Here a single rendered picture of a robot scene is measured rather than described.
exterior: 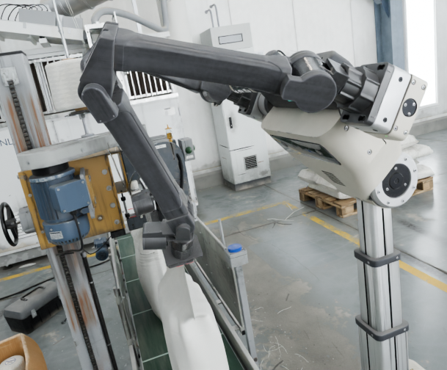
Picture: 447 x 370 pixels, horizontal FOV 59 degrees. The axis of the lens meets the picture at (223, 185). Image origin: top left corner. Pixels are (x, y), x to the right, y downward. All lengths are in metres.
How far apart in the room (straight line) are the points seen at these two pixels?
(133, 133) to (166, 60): 0.16
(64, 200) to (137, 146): 0.61
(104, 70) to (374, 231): 0.90
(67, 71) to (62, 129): 2.95
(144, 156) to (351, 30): 6.31
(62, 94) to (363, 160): 0.94
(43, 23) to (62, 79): 2.72
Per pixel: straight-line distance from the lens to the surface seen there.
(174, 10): 4.81
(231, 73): 0.72
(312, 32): 6.59
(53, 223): 1.48
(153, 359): 1.99
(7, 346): 2.92
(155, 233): 0.98
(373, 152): 1.01
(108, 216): 1.66
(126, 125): 0.77
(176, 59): 0.70
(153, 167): 0.83
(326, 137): 0.94
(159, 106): 4.37
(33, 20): 4.13
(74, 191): 1.37
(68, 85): 1.40
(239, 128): 5.38
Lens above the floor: 1.55
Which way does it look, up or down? 15 degrees down
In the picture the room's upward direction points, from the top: 10 degrees counter-clockwise
